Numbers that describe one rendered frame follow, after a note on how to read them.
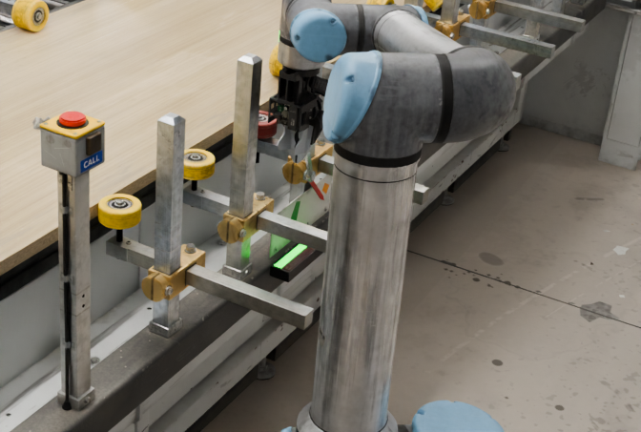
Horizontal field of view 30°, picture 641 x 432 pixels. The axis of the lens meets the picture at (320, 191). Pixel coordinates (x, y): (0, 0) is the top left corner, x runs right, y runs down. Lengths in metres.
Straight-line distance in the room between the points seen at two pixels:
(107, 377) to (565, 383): 1.69
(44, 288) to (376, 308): 0.83
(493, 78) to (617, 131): 3.26
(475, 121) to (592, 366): 2.13
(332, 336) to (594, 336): 2.15
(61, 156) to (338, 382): 0.53
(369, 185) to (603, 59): 3.38
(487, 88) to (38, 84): 1.46
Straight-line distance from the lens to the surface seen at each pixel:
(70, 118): 1.82
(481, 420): 1.86
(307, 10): 2.06
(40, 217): 2.23
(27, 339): 2.29
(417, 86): 1.50
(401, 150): 1.52
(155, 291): 2.18
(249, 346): 3.17
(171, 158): 2.07
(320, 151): 2.59
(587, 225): 4.35
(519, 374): 3.50
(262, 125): 2.61
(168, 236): 2.14
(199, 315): 2.32
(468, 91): 1.52
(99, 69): 2.87
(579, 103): 4.94
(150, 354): 2.21
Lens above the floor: 1.99
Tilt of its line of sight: 28 degrees down
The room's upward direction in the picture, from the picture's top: 5 degrees clockwise
